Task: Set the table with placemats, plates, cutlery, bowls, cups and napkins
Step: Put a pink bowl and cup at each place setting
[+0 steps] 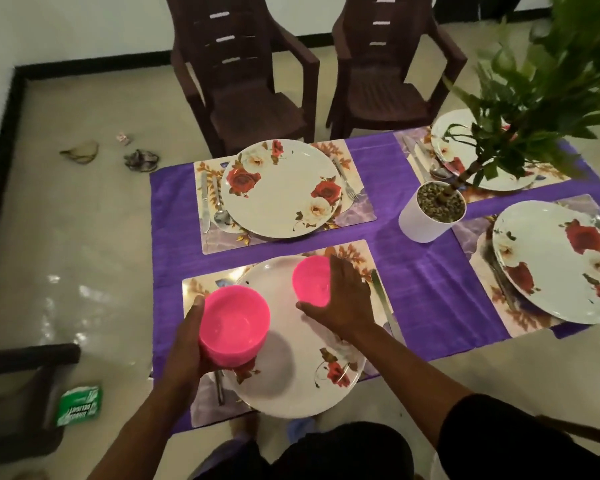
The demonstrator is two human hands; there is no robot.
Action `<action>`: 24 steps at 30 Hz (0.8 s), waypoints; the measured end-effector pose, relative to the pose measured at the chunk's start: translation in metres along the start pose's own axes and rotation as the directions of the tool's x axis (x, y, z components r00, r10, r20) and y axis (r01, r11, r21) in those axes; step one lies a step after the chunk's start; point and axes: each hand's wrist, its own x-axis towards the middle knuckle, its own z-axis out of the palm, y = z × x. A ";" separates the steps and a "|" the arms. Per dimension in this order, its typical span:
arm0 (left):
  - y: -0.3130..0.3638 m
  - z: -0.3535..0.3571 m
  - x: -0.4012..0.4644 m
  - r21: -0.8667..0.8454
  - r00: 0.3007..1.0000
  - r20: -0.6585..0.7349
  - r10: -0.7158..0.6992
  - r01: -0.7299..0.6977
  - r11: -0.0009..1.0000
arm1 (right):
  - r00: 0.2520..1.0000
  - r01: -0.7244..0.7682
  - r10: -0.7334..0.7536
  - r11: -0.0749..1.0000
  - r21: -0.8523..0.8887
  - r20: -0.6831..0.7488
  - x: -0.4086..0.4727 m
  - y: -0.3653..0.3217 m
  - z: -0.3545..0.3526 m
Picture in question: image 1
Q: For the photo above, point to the person's right hand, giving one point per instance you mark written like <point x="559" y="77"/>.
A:
<point x="345" y="304"/>

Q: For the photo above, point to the person's left hand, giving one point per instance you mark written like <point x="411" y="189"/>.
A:
<point x="185" y="364"/>

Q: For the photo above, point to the floral print placemat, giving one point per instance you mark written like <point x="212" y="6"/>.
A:
<point x="205" y="404"/>
<point x="525" y="319"/>
<point x="410" y="137"/>
<point x="360" y="214"/>

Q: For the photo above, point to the white rose print plate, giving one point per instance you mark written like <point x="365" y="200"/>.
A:
<point x="450" y="124"/>
<point x="290" y="374"/>
<point x="545" y="274"/>
<point x="280" y="194"/>

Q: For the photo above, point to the green packet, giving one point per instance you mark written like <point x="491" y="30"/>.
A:
<point x="77" y="407"/>

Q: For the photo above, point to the purple printed paper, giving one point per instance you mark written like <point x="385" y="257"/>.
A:
<point x="141" y="160"/>

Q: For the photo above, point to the small red white carton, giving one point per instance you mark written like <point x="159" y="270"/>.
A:
<point x="124" y="138"/>

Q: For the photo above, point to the tan paper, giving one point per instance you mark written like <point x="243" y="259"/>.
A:
<point x="80" y="152"/>

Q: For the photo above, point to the person's right forearm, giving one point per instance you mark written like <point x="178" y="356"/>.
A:
<point x="410" y="384"/>

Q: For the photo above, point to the person's left foot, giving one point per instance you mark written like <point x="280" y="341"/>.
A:
<point x="242" y="425"/>

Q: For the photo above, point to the person's light blue trousers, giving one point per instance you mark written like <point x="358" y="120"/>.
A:
<point x="300" y="427"/>

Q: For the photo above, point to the person's black shirt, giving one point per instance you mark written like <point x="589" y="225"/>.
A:
<point x="505" y="444"/>

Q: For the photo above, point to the purple tablecloth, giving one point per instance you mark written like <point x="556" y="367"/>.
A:
<point x="420" y="284"/>

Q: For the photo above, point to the green plant in white pot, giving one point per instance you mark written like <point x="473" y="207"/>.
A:
<point x="420" y="229"/>

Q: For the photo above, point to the black plastic stool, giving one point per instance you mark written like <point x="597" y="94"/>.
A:
<point x="30" y="354"/>

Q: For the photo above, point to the brown plastic armchair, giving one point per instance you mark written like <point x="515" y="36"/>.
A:
<point x="380" y="94"/>
<point x="250" y="114"/>
<point x="580" y="430"/>

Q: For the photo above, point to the dark wooden door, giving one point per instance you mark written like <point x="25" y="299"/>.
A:
<point x="470" y="7"/>

